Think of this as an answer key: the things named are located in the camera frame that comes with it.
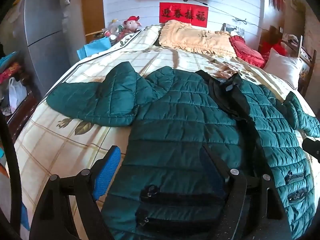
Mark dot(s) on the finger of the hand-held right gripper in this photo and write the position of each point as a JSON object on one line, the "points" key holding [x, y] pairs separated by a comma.
{"points": [[313, 148]]}

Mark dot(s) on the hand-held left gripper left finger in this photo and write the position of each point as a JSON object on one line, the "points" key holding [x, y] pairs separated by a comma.
{"points": [[108, 171]]}

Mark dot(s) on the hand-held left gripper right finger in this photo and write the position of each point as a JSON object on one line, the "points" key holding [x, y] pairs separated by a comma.
{"points": [[236, 192]]}

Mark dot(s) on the green quilted jacket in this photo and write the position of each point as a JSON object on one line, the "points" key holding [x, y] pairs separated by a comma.
{"points": [[175, 120]]}

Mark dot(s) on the floral checked bed quilt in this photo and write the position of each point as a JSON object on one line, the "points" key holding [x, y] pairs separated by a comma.
{"points": [[62, 150]]}

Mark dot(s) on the white pillow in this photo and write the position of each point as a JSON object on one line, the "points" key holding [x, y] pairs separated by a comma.
{"points": [[282, 67]]}

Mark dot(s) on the dark wooden cabinet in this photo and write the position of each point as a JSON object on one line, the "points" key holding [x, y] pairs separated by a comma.
{"points": [[25, 112]]}

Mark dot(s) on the red clothing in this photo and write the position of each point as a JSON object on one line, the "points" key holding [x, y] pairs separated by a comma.
{"points": [[268, 46]]}

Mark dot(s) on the red frilled pillow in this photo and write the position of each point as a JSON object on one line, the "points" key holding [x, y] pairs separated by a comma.
{"points": [[246, 52]]}

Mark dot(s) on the white plastic bag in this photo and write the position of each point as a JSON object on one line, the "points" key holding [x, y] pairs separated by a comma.
{"points": [[17, 95]]}

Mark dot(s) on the framed picture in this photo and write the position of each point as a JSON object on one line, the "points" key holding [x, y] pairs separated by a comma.
{"points": [[237, 30]]}

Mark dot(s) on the pile of bottles and jars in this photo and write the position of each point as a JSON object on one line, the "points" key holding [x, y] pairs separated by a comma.
{"points": [[113, 30]]}

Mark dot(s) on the pile of colourful cloths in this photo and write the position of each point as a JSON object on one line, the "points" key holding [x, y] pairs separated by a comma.
{"points": [[8, 67]]}

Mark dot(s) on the plush pig toy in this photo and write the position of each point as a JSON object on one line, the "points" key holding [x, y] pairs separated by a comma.
{"points": [[131, 24]]}

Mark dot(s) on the grey refrigerator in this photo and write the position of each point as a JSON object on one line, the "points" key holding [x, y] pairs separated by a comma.
{"points": [[42, 30]]}

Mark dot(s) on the yellow frilled pillow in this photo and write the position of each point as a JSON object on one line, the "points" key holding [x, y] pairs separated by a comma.
{"points": [[195, 38]]}

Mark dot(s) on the wooden door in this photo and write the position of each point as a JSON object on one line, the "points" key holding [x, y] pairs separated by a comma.
{"points": [[93, 12]]}

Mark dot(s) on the red wall banner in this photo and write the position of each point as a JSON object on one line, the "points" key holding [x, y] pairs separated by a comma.
{"points": [[183, 6]]}

